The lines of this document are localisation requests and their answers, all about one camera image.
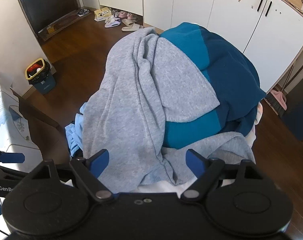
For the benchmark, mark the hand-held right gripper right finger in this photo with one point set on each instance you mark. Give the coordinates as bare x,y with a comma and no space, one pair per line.
194,163

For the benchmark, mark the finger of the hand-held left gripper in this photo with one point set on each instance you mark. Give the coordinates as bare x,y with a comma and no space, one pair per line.
11,158
14,169

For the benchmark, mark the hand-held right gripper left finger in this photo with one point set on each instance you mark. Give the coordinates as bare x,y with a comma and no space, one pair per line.
100,163

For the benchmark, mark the grey sweatshirt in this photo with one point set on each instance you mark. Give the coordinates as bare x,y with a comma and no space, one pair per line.
131,92

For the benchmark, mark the light blue garment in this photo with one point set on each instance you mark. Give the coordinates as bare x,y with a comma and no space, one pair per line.
74,132

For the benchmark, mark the teal trash bin yellow rim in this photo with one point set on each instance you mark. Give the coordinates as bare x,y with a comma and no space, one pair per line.
45,85

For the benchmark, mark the teal and navy garment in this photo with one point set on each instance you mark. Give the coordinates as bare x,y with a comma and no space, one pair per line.
229,67

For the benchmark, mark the pink broom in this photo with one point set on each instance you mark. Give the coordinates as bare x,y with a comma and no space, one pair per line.
279,100

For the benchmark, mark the dark appliance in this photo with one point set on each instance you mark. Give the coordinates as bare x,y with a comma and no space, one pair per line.
297,110

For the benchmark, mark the beige slipper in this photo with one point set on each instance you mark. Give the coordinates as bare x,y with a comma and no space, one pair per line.
126,21
132,27

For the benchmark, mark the white purple slipper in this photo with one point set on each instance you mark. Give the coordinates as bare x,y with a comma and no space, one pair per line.
112,22

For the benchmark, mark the pink shoe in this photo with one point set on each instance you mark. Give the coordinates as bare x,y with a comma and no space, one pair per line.
123,14
133,17

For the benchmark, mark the yellow white tissue box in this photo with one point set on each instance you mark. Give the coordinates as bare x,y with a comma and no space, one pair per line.
101,13

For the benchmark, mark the dark shoes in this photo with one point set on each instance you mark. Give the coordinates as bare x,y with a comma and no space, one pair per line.
83,12

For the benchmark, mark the dark brown door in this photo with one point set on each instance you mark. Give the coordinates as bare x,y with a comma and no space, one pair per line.
44,2

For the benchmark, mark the wooden countertop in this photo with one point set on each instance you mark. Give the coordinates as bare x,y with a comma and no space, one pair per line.
289,0

